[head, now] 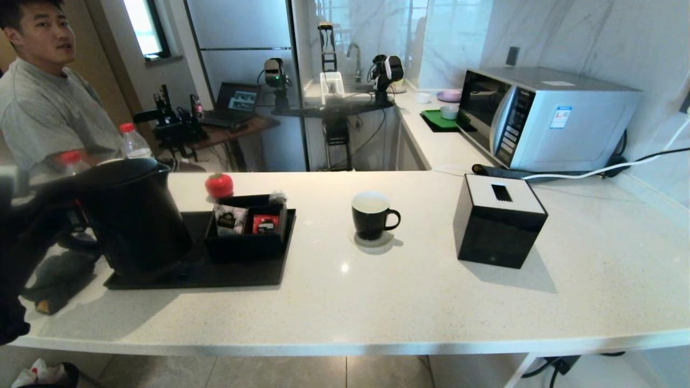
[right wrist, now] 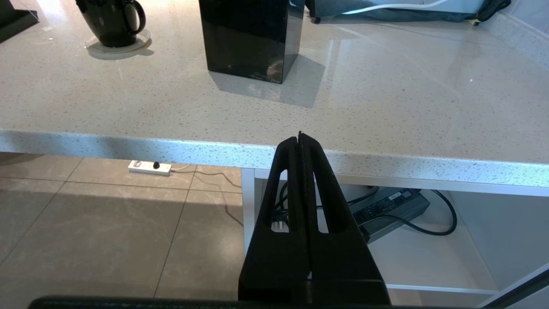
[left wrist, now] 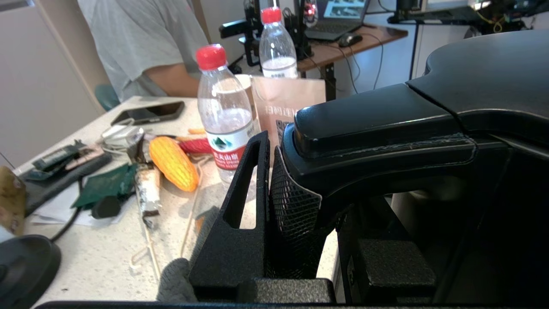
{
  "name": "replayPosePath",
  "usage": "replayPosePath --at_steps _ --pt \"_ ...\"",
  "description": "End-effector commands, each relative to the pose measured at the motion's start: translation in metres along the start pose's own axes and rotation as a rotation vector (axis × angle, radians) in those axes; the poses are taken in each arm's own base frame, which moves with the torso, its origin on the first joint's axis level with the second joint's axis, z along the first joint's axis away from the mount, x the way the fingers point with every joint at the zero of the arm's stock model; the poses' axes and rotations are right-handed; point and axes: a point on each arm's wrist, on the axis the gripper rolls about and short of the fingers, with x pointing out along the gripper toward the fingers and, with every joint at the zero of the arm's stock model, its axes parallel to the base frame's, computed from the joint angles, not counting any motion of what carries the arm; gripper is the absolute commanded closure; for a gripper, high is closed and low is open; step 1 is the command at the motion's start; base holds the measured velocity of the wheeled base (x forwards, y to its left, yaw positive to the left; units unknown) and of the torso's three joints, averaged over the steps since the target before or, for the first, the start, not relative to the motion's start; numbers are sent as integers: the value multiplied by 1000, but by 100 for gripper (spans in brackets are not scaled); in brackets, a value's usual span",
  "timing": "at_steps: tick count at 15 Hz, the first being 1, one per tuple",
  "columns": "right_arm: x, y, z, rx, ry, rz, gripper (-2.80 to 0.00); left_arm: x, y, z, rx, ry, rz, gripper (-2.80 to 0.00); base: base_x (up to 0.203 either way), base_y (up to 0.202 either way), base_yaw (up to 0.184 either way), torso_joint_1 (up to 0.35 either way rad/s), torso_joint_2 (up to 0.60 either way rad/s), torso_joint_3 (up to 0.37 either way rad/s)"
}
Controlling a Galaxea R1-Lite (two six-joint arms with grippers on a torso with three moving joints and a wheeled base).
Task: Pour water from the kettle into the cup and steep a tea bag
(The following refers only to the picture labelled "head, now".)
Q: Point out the white packet with black logo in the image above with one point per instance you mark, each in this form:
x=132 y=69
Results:
x=230 y=221

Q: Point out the green tray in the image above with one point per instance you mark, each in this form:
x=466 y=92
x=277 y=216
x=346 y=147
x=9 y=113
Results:
x=436 y=119

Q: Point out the clear water bottle red cap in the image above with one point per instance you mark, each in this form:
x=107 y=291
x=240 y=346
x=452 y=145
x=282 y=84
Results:
x=135 y=144

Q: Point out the bin with white rubbish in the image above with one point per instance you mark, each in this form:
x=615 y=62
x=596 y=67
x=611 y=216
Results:
x=43 y=372

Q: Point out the silver microwave oven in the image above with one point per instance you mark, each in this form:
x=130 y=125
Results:
x=571 y=124

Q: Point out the black electric kettle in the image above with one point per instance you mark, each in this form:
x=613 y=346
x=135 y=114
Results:
x=140 y=221

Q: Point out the red tomato shaped timer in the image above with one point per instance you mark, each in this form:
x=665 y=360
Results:
x=219 y=186

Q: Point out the man in grey t-shirt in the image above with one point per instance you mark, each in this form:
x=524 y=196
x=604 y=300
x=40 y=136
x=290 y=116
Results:
x=48 y=108

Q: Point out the chrome faucet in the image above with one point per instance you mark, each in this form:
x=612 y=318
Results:
x=359 y=67

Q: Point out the small white cup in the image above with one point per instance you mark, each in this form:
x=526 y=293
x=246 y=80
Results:
x=422 y=98

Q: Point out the dark wall socket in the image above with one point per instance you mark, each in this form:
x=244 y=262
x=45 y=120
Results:
x=512 y=56

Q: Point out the round pale coaster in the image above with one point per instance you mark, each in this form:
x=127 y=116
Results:
x=377 y=243

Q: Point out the red snack packet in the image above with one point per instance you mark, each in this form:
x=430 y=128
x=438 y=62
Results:
x=265 y=224

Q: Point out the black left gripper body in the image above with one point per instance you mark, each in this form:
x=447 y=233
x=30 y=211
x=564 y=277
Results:
x=51 y=210

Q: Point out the black tissue box white lid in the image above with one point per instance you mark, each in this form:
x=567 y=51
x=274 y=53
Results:
x=496 y=237

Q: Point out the dark framed window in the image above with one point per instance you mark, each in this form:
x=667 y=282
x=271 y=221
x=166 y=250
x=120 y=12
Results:
x=143 y=27

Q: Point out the small white bowl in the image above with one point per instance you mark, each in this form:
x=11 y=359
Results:
x=449 y=113

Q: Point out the brown wooden desk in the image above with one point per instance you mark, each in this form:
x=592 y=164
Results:
x=253 y=125

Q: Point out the black rectangular serving tray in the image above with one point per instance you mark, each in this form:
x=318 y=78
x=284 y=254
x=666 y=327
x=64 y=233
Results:
x=237 y=275

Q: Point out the red label water bottle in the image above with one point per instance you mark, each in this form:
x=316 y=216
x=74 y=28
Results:
x=73 y=158

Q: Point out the black white robot joint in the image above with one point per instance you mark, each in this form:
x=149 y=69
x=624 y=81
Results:
x=388 y=69

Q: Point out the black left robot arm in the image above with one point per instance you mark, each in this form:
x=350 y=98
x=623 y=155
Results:
x=16 y=269

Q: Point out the black laptop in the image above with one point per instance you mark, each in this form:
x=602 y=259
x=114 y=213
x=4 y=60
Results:
x=234 y=99

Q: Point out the black power strip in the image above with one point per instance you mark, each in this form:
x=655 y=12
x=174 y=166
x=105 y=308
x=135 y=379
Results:
x=496 y=171

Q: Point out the black upright bracket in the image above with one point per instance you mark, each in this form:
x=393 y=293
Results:
x=326 y=27

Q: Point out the dark grey cloth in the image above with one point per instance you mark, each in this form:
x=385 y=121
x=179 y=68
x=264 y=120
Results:
x=64 y=280

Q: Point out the purple plate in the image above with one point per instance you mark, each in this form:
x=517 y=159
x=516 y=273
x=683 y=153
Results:
x=450 y=96

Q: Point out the black mug white inside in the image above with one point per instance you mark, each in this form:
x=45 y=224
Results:
x=369 y=220

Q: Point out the black compartment box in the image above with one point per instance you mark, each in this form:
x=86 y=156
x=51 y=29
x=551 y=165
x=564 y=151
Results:
x=245 y=248

